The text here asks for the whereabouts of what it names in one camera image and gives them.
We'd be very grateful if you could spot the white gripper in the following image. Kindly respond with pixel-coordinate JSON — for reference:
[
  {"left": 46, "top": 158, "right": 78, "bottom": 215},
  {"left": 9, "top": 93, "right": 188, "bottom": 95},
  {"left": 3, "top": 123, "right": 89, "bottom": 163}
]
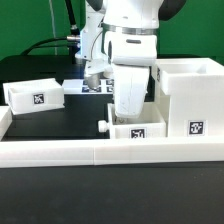
[{"left": 112, "top": 65, "right": 149, "bottom": 118}]

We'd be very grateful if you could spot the white drawer box with knob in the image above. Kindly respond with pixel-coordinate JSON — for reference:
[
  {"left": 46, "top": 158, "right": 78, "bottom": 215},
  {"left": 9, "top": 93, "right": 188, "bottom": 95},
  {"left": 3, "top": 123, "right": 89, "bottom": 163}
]
[{"left": 98, "top": 102, "right": 166, "bottom": 139}]

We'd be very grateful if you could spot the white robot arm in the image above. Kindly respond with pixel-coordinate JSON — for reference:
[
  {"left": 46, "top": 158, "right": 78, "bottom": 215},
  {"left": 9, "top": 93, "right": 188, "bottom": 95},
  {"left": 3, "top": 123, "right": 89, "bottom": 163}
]
[{"left": 78, "top": 0, "right": 187, "bottom": 118}]

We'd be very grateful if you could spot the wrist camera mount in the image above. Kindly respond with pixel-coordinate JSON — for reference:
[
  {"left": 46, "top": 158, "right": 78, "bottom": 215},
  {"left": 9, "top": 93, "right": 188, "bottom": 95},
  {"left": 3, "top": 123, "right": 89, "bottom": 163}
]
[{"left": 84, "top": 59, "right": 111, "bottom": 89}]

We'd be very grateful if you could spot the white marker base plate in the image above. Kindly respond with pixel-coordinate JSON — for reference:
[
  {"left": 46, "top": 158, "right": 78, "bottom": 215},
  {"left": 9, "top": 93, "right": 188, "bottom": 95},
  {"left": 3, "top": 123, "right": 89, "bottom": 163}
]
[{"left": 62, "top": 79, "right": 113, "bottom": 95}]

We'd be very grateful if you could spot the white drawer cabinet frame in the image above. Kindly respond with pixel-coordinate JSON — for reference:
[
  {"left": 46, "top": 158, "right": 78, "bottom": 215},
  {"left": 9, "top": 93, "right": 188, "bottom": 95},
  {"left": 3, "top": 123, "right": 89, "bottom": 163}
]
[{"left": 152, "top": 58, "right": 224, "bottom": 137}]

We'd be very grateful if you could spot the black cable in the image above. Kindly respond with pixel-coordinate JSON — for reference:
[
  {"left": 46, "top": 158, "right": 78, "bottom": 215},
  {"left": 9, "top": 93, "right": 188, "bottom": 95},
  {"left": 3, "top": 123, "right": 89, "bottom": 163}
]
[{"left": 20, "top": 0, "right": 83, "bottom": 56}]

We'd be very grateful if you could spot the white border rail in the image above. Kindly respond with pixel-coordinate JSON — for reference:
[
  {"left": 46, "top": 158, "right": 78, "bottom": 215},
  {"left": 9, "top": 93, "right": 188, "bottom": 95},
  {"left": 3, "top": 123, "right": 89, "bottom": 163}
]
[{"left": 0, "top": 137, "right": 224, "bottom": 168}]

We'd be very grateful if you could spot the white left side rail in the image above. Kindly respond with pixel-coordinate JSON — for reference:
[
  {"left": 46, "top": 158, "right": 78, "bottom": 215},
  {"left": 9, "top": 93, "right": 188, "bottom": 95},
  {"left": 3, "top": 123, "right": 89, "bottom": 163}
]
[{"left": 0, "top": 106, "right": 12, "bottom": 141}]

